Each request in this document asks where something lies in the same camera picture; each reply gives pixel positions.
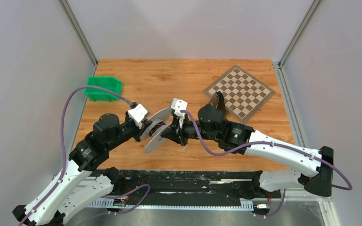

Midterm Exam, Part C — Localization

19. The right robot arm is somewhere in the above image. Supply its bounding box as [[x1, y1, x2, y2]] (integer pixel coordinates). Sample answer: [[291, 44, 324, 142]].
[[161, 104, 334, 197]]

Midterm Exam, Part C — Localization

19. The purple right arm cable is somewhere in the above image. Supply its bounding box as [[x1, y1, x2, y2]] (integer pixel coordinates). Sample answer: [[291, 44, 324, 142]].
[[181, 110, 354, 218]]

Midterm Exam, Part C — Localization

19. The grey cable spool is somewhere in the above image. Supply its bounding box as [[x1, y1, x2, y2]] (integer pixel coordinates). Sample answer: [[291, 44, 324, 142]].
[[144, 108, 172, 153]]

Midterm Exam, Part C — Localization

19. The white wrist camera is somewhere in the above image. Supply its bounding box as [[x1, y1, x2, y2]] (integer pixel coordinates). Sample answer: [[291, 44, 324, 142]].
[[170, 98, 188, 128], [127, 104, 149, 129]]

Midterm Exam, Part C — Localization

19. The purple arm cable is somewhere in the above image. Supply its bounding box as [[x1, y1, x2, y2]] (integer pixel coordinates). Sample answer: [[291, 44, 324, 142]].
[[181, 110, 354, 218], [18, 86, 152, 226]]

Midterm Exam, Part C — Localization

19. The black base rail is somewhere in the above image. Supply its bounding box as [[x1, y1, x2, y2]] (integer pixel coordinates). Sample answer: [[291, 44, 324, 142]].
[[94, 169, 281, 207]]

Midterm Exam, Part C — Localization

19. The black metronome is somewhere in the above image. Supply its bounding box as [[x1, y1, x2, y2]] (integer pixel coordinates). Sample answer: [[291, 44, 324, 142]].
[[208, 91, 227, 117]]

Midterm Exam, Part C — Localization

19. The wooden chessboard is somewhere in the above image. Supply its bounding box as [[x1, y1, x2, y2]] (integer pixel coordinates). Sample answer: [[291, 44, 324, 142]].
[[203, 65, 275, 123]]

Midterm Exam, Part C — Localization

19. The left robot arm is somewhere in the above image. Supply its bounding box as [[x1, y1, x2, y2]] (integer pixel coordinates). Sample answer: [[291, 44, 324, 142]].
[[13, 113, 152, 226]]

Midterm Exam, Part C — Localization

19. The green plastic bin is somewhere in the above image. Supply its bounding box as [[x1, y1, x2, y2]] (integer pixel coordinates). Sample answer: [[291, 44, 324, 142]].
[[83, 76, 123, 103]]

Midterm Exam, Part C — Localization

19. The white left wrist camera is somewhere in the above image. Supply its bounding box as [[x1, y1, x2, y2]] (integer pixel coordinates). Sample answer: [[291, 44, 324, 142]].
[[127, 104, 149, 129]]

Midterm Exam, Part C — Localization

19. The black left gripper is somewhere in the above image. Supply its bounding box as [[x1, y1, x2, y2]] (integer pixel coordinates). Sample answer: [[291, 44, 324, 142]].
[[106, 110, 153, 151]]

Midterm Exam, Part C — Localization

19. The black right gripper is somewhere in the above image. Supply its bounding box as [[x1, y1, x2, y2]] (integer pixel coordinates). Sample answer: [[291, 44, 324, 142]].
[[161, 113, 219, 147]]

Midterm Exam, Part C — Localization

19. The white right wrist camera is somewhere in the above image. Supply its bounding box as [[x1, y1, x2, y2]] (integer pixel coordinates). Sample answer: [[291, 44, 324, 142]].
[[170, 98, 188, 128]]

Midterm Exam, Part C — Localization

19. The thin pink cable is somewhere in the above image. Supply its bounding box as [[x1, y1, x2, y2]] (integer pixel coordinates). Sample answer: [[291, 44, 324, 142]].
[[149, 123, 166, 136]]

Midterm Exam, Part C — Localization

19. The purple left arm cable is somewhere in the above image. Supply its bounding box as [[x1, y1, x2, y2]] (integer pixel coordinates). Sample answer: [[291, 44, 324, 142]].
[[18, 86, 152, 226]]

